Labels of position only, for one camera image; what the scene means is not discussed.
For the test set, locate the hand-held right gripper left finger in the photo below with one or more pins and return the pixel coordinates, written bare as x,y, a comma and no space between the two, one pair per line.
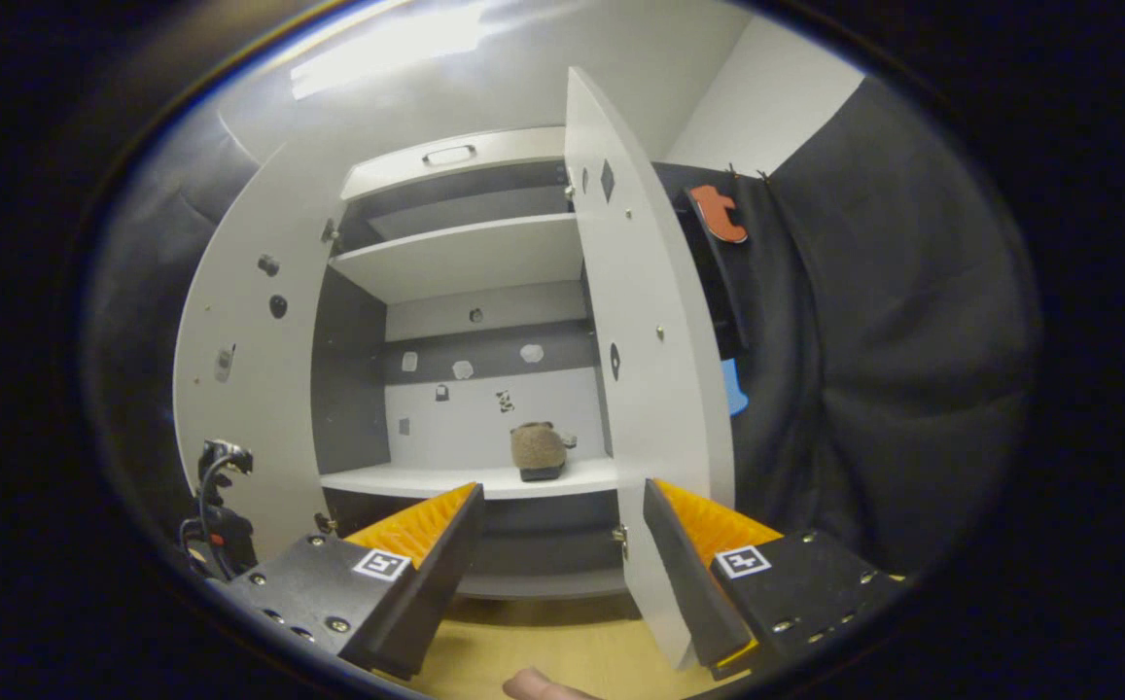
440,574

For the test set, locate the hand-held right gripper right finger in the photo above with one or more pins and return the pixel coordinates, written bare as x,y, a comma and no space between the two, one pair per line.
688,583

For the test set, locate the white cabinet door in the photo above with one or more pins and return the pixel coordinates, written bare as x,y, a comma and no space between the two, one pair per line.
251,389
654,369

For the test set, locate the brown fuzzy slipper shoe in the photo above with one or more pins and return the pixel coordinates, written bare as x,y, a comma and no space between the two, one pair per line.
538,449

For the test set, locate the white shoe cabinet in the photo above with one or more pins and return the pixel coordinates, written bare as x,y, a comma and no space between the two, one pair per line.
484,418

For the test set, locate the white cabinet drawer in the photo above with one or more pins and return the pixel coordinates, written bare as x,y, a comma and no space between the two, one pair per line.
484,160

